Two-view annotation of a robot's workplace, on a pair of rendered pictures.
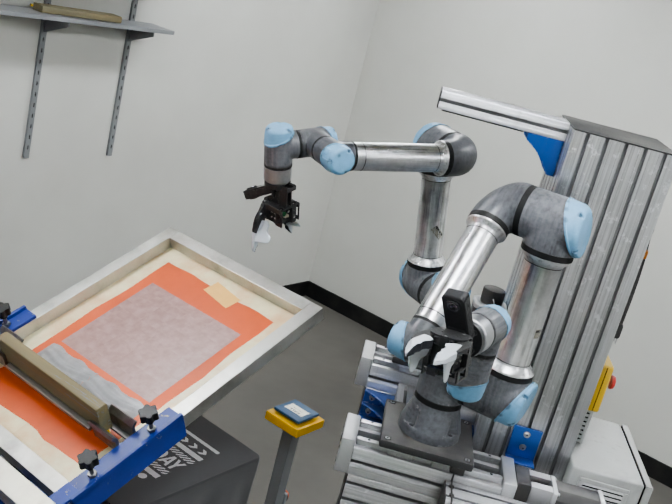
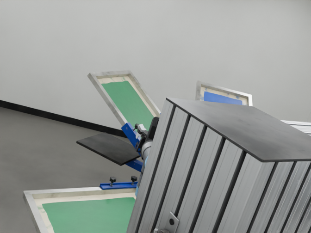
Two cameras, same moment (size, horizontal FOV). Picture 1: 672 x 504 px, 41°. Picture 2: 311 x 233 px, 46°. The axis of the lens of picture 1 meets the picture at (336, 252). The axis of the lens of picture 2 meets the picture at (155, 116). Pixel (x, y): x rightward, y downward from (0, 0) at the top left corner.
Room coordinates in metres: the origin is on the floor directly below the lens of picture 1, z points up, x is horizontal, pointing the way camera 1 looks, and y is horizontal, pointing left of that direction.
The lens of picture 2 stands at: (2.61, -1.15, 2.19)
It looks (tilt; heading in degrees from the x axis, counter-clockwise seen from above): 17 degrees down; 140
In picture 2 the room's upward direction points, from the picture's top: 16 degrees clockwise
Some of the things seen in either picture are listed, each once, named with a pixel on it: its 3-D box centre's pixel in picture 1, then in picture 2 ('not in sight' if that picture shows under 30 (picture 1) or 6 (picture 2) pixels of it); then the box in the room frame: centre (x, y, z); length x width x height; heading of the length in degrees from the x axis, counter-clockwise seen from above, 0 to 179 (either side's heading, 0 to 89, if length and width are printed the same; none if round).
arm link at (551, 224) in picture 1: (526, 310); not in sight; (1.93, -0.44, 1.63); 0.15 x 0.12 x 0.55; 63
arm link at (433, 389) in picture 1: (449, 370); not in sight; (1.99, -0.33, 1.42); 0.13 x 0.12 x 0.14; 63
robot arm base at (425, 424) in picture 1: (433, 412); not in sight; (1.99, -0.32, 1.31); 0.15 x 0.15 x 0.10
